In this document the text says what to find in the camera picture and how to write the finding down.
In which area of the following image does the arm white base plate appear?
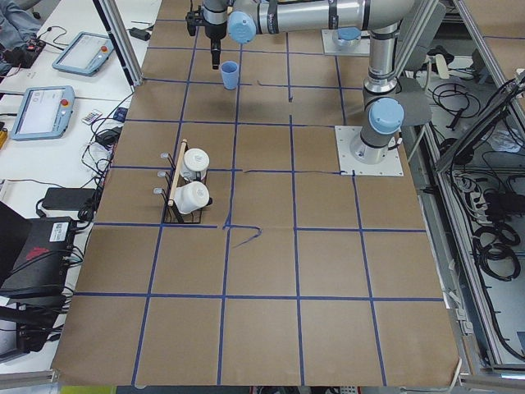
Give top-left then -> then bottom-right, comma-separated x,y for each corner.
322,27 -> 370,57
335,126 -> 404,176

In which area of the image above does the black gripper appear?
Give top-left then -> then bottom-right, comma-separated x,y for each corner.
205,22 -> 226,70

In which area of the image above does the white mug far rack end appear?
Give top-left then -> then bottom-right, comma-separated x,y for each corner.
180,148 -> 210,181

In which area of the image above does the near teach pendant tablet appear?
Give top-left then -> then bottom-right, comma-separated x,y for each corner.
9,85 -> 75,141

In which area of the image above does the white mug near rack end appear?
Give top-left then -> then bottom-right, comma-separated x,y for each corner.
175,181 -> 212,214

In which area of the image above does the light blue plastic cup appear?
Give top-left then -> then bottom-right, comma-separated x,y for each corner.
220,61 -> 239,90

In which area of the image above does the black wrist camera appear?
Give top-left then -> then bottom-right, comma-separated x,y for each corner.
185,8 -> 205,37

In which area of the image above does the teach pendant tablet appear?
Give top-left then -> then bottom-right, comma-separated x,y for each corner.
52,31 -> 114,76
9,85 -> 75,141

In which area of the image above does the black computer box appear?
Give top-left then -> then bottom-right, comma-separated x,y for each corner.
1,204 -> 79,300

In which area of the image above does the white mug rack end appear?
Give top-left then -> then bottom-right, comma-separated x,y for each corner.
175,181 -> 212,214
180,148 -> 210,181

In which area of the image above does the far teach pendant tablet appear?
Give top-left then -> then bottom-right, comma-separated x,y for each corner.
52,31 -> 114,76

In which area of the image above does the black power adapter brick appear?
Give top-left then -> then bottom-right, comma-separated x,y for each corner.
35,187 -> 95,218

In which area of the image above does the black wire mug rack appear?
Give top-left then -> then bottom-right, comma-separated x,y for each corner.
153,139 -> 212,225

